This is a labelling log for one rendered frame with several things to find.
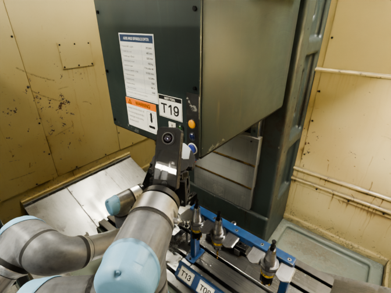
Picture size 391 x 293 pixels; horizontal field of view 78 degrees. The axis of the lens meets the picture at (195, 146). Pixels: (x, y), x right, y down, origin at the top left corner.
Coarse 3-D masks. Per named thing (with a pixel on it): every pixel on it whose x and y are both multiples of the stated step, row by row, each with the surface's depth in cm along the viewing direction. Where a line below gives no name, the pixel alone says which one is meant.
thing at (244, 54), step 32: (96, 0) 77; (128, 0) 68; (160, 0) 61; (192, 0) 55; (224, 0) 60; (256, 0) 71; (288, 0) 88; (128, 32) 73; (160, 32) 65; (192, 32) 59; (224, 32) 64; (256, 32) 77; (288, 32) 96; (160, 64) 69; (192, 64) 62; (224, 64) 68; (256, 64) 83; (288, 64) 107; (128, 96) 84; (224, 96) 73; (256, 96) 90; (128, 128) 92; (224, 128) 79
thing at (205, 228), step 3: (207, 219) 105; (204, 222) 103; (207, 222) 103; (210, 222) 103; (213, 222) 103; (201, 225) 102; (204, 225) 102; (207, 225) 102; (210, 225) 102; (213, 225) 102; (201, 228) 100; (204, 228) 100; (207, 228) 100; (210, 228) 100; (201, 231) 99; (204, 231) 99; (207, 231) 99; (210, 231) 99
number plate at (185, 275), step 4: (184, 268) 113; (180, 272) 113; (184, 272) 112; (188, 272) 111; (180, 276) 113; (184, 276) 112; (188, 276) 111; (192, 276) 110; (184, 280) 111; (188, 280) 110; (192, 280) 109
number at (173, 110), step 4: (168, 104) 73; (172, 104) 72; (176, 104) 71; (168, 108) 73; (172, 108) 72; (176, 108) 71; (168, 112) 74; (172, 112) 73; (176, 112) 72; (172, 116) 74; (176, 116) 72
